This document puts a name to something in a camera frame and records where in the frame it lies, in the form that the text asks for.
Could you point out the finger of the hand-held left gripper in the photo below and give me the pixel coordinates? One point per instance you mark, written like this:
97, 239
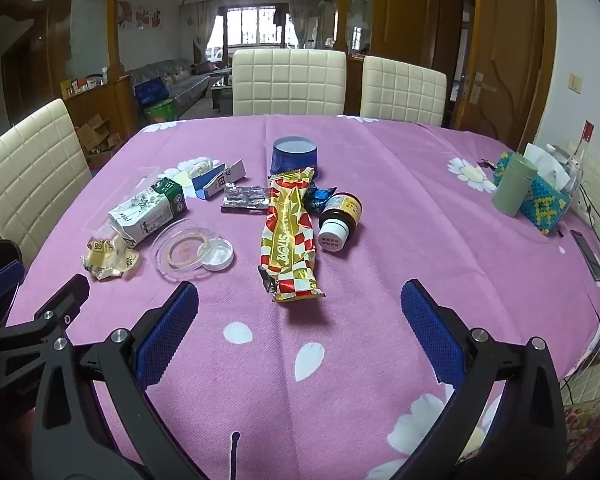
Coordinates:
0, 280
67, 300

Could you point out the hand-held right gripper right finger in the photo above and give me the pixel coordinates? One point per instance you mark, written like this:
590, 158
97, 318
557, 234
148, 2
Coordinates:
432, 332

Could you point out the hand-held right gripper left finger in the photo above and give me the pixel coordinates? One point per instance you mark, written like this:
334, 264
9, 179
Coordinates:
167, 332

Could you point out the black trash bin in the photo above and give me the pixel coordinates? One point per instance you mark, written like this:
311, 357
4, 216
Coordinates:
0, 249

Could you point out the yellow wrapper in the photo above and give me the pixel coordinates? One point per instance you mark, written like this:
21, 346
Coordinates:
105, 257

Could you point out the clear round plastic dish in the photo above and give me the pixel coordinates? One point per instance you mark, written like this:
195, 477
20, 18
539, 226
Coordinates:
180, 252

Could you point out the white round lid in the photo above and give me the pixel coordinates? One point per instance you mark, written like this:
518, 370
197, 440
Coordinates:
219, 256

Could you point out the green white milk carton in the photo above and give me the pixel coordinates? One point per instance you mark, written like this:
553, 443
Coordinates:
140, 212

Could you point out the gold red snack wrapper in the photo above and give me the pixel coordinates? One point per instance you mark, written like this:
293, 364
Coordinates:
285, 240

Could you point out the torn blue white carton box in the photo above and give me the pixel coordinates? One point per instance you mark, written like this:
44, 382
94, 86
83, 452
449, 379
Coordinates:
210, 185

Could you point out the brown medicine bottle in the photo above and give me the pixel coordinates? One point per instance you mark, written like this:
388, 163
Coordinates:
340, 210

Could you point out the silver blister pack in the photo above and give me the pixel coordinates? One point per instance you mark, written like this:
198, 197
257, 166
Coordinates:
242, 197

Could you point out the blue foil candy wrapper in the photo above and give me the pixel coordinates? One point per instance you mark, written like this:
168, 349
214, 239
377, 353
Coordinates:
317, 197

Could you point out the blue paper cup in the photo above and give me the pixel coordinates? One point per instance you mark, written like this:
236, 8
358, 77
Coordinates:
295, 160

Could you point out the cream quilted chair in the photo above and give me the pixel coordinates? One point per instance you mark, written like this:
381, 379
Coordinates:
402, 90
30, 160
290, 82

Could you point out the pink floral tablecloth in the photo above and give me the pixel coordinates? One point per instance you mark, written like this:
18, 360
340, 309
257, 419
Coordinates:
380, 220

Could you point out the pile of cardboard boxes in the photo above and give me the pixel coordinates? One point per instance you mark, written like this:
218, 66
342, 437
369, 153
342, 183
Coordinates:
95, 135

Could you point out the green cylinder tin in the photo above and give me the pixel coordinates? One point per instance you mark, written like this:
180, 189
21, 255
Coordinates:
512, 185

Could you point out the beaded tissue box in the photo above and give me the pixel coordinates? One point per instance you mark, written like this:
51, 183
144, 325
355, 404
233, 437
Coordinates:
550, 207

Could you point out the black phone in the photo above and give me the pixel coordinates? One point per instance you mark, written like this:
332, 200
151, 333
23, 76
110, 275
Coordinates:
587, 255

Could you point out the small dark clip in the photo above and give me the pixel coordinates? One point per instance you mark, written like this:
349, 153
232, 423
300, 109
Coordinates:
487, 163

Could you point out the low wooden cabinet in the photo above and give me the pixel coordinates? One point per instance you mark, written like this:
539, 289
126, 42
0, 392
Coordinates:
115, 105

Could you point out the white tissue sheet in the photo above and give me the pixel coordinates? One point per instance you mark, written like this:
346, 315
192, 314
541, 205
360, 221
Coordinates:
540, 157

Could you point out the green box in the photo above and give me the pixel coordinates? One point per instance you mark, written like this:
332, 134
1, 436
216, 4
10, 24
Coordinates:
160, 111

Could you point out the blue bag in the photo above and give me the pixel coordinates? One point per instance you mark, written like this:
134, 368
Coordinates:
150, 92

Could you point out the grey sofa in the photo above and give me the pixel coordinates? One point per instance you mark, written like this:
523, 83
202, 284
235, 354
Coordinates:
180, 80

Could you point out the glass coffee table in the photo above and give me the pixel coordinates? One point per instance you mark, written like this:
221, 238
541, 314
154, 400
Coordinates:
222, 91

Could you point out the brown wooden door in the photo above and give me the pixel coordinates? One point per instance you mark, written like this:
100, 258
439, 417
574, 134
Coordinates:
505, 35

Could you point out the barred window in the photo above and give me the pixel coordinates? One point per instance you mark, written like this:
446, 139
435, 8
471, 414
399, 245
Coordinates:
260, 27

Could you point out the white standing air conditioner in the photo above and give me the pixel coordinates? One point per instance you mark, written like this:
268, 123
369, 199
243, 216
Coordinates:
313, 32

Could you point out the red wall sticker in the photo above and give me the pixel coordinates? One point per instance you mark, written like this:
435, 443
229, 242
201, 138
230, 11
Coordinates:
588, 131

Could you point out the wall light switch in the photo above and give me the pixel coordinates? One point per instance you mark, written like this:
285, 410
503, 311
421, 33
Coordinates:
575, 83

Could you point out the wall picture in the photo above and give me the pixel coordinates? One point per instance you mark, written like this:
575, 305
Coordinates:
155, 16
125, 16
141, 16

